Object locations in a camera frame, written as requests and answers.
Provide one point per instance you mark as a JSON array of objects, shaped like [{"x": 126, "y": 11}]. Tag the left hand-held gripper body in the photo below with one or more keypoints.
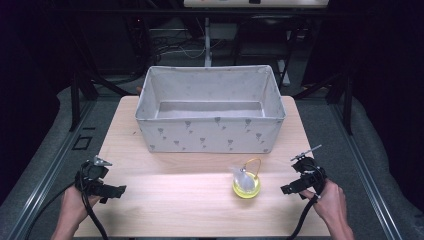
[{"x": 94, "y": 173}]

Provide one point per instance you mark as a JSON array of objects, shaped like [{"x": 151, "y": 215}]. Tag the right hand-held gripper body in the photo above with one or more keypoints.
[{"x": 310, "y": 170}]

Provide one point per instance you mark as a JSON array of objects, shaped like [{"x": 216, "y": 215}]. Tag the grey printed fabric storage box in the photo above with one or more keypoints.
[{"x": 206, "y": 136}]

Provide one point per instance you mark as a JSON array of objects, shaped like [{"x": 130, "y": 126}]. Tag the person's right hand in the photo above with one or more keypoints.
[{"x": 328, "y": 203}]

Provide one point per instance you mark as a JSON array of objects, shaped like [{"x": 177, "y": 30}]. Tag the person's left hand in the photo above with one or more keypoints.
[{"x": 75, "y": 206}]

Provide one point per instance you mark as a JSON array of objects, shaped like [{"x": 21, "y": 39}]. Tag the black metal stand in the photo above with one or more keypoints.
[
  {"x": 75, "y": 100},
  {"x": 348, "y": 106}
]

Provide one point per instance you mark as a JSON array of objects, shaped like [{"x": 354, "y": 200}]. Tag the black chair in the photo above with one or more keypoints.
[{"x": 263, "y": 36}]

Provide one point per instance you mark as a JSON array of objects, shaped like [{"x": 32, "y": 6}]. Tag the grey metal floor rail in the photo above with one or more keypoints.
[
  {"x": 46, "y": 180},
  {"x": 370, "y": 180}
]

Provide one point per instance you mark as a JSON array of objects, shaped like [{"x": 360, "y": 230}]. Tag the white metal post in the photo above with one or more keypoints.
[{"x": 208, "y": 43}]

